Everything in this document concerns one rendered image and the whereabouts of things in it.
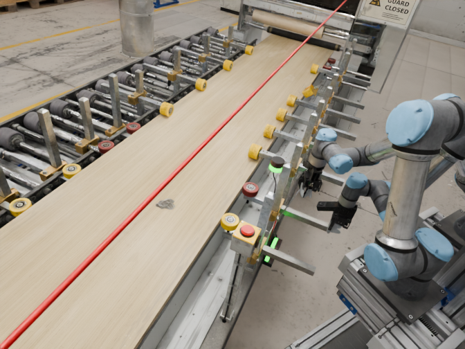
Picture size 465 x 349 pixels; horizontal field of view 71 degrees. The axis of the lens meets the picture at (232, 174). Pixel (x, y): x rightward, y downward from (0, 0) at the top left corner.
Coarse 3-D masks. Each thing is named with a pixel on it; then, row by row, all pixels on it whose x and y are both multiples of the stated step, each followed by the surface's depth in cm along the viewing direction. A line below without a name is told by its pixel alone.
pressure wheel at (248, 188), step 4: (244, 184) 164; (248, 184) 165; (252, 184) 165; (256, 184) 165; (244, 188) 162; (248, 188) 162; (252, 188) 163; (256, 188) 163; (244, 192) 162; (248, 192) 160; (252, 192) 161; (256, 192) 162; (248, 196) 162; (252, 196) 162; (248, 200) 169
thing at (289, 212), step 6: (246, 198) 166; (252, 198) 165; (258, 198) 165; (282, 210) 161; (288, 210) 161; (294, 210) 161; (294, 216) 160; (300, 216) 159; (306, 216) 159; (306, 222) 159; (312, 222) 158; (318, 222) 157; (324, 222) 158; (318, 228) 158; (324, 228) 157
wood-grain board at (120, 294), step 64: (256, 64) 292; (320, 64) 314; (192, 128) 198; (256, 128) 208; (64, 192) 145; (128, 192) 150; (192, 192) 156; (0, 256) 117; (64, 256) 121; (128, 256) 124; (192, 256) 128; (0, 320) 101; (64, 320) 104; (128, 320) 106
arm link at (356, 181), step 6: (354, 174) 136; (360, 174) 137; (348, 180) 137; (354, 180) 134; (360, 180) 134; (366, 180) 134; (348, 186) 137; (354, 186) 135; (360, 186) 134; (366, 186) 136; (342, 192) 142; (348, 192) 138; (354, 192) 136; (360, 192) 136; (366, 192) 136; (348, 198) 139; (354, 198) 138
